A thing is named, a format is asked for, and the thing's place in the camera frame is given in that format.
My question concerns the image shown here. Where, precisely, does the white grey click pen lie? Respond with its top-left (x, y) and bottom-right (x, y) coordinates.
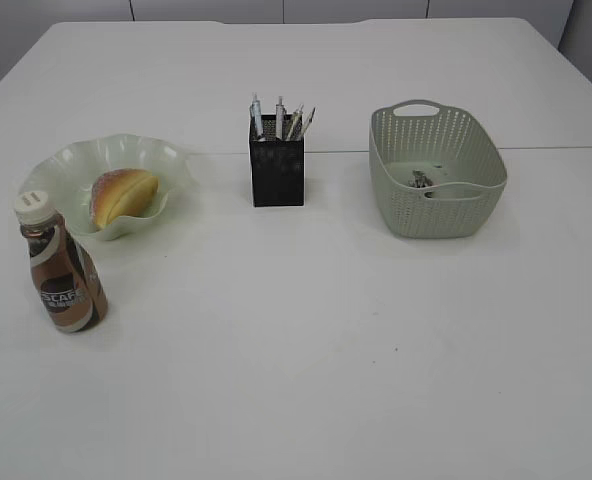
top-left (275, 95), bottom-right (286, 141)

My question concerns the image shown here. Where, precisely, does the pale green wavy plate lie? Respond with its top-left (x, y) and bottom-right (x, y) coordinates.
top-left (19, 133), bottom-right (191, 241)

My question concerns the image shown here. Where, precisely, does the clear plastic ruler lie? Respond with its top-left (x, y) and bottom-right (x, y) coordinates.
top-left (298, 108), bottom-right (316, 141)

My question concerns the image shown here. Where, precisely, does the golden bread roll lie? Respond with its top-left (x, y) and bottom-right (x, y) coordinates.
top-left (89, 168), bottom-right (159, 229)

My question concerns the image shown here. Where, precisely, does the black mesh pen holder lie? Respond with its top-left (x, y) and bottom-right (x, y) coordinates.
top-left (249, 114), bottom-right (305, 207)

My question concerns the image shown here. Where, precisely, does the blue grey click pen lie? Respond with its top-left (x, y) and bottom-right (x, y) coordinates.
top-left (249, 93), bottom-right (265, 142)

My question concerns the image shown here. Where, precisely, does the brown Nescafe coffee bottle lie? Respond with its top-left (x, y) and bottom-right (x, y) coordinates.
top-left (14, 190), bottom-right (108, 333)

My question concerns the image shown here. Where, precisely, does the cream yellow click pen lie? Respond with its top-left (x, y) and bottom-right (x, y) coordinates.
top-left (284, 103), bottom-right (304, 141)

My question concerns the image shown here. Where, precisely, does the smaller paper ball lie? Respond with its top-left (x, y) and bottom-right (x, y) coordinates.
top-left (408, 170), bottom-right (434, 189)

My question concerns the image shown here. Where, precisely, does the grey-green plastic basket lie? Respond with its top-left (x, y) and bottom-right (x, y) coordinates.
top-left (369, 100), bottom-right (508, 239)

